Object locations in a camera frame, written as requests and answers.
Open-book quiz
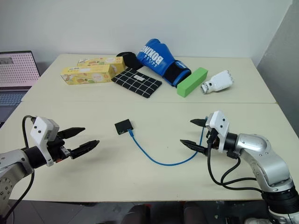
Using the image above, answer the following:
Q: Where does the green foam block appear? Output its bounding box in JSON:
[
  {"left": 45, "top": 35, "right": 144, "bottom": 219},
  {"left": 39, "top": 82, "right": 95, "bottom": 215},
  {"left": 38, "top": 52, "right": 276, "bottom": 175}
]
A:
[{"left": 176, "top": 67, "right": 209, "bottom": 98}]

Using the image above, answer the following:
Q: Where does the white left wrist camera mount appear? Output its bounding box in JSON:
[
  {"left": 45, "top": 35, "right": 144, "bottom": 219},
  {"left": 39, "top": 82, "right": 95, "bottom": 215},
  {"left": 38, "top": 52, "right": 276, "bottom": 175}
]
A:
[{"left": 30, "top": 116, "right": 60, "bottom": 167}]

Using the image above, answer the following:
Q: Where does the open laptop computer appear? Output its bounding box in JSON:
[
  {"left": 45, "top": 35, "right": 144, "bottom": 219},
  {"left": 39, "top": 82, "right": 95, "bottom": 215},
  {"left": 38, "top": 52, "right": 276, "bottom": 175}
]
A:
[{"left": 0, "top": 49, "right": 41, "bottom": 125}]

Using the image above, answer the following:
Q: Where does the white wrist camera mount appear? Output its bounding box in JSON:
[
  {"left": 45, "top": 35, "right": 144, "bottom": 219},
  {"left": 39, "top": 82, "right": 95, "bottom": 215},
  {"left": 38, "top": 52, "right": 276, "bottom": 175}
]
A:
[
  {"left": 30, "top": 116, "right": 60, "bottom": 167},
  {"left": 206, "top": 110, "right": 231, "bottom": 154}
]

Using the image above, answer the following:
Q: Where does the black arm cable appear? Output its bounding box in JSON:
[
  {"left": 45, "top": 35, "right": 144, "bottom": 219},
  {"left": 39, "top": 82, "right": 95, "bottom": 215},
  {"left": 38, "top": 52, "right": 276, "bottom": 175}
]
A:
[
  {"left": 206, "top": 130, "right": 265, "bottom": 193},
  {"left": 0, "top": 114, "right": 38, "bottom": 221}
]

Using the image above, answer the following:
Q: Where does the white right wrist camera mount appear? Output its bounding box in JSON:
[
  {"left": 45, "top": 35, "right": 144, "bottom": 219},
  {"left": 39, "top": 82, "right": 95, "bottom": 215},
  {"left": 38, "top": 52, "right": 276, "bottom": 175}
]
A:
[{"left": 206, "top": 110, "right": 231, "bottom": 154}]

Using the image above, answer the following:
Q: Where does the blue boxing glove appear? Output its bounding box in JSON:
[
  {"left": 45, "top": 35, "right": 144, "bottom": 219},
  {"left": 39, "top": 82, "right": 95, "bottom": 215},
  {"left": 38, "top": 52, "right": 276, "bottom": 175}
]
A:
[{"left": 136, "top": 38, "right": 192, "bottom": 88}]

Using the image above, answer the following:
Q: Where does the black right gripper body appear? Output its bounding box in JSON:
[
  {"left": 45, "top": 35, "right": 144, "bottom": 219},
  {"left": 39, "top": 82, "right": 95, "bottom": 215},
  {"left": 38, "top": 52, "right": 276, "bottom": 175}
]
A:
[{"left": 204, "top": 114, "right": 221, "bottom": 154}]

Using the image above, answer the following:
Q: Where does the yellow printed carton box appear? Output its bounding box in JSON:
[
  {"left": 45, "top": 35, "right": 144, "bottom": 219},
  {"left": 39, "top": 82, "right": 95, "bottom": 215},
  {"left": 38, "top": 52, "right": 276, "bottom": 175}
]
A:
[
  {"left": 60, "top": 64, "right": 115, "bottom": 86},
  {"left": 77, "top": 56, "right": 126, "bottom": 73}
]

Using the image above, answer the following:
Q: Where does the dark rounded shape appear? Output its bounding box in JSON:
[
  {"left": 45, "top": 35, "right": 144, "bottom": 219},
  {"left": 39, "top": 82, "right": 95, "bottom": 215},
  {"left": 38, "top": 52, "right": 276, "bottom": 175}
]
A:
[{"left": 127, "top": 202, "right": 153, "bottom": 224}]

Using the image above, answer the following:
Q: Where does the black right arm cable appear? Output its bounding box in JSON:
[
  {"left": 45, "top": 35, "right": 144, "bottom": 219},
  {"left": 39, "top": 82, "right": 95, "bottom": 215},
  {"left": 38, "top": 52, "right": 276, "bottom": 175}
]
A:
[{"left": 206, "top": 130, "right": 265, "bottom": 193}]

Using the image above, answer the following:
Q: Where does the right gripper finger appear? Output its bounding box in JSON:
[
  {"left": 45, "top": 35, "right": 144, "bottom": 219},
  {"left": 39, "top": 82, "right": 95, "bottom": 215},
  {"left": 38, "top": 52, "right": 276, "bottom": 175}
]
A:
[
  {"left": 190, "top": 118, "right": 207, "bottom": 128},
  {"left": 179, "top": 139, "right": 208, "bottom": 155}
]

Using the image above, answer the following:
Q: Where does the blue cable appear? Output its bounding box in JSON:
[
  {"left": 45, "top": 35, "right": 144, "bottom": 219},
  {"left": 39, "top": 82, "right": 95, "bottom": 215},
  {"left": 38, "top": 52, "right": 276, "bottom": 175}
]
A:
[{"left": 128, "top": 128, "right": 209, "bottom": 167}]

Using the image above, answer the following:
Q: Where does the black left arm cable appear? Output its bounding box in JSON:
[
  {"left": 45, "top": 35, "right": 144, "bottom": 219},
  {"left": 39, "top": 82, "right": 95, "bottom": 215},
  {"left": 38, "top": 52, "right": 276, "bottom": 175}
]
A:
[{"left": 0, "top": 114, "right": 38, "bottom": 221}]

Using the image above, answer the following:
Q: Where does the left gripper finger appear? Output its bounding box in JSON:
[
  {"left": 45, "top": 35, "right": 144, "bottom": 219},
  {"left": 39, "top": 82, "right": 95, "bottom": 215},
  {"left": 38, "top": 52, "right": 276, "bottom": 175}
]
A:
[
  {"left": 57, "top": 127, "right": 86, "bottom": 140},
  {"left": 70, "top": 140, "right": 100, "bottom": 160}
]

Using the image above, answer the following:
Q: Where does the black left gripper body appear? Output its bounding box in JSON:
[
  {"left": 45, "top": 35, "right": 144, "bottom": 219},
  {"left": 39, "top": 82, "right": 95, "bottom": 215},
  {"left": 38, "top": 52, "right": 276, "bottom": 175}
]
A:
[{"left": 47, "top": 136, "right": 72, "bottom": 163}]

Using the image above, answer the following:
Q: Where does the small black adapter box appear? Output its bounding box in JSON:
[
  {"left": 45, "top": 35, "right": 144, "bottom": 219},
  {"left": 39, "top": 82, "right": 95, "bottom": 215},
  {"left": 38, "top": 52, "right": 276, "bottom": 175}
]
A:
[{"left": 114, "top": 118, "right": 135, "bottom": 136}]

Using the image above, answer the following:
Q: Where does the black white-grid cloth pouch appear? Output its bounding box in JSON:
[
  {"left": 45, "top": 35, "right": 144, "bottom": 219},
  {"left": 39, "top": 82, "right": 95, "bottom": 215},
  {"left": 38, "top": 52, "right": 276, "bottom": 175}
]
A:
[{"left": 111, "top": 67, "right": 163, "bottom": 99}]

